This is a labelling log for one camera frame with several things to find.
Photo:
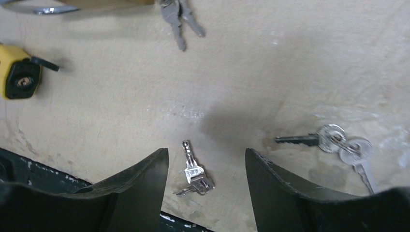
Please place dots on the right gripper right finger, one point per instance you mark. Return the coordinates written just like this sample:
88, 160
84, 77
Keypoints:
285, 202

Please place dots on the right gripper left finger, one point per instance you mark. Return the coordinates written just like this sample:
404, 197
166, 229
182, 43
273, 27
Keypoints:
134, 196

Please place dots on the small yellow padlock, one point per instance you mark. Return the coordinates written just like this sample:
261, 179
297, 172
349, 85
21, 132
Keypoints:
20, 73

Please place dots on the black headed key bunch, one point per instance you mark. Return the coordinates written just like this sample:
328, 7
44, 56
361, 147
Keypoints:
172, 12

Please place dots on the large brass padlock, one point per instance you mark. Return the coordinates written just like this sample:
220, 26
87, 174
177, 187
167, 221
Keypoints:
68, 6

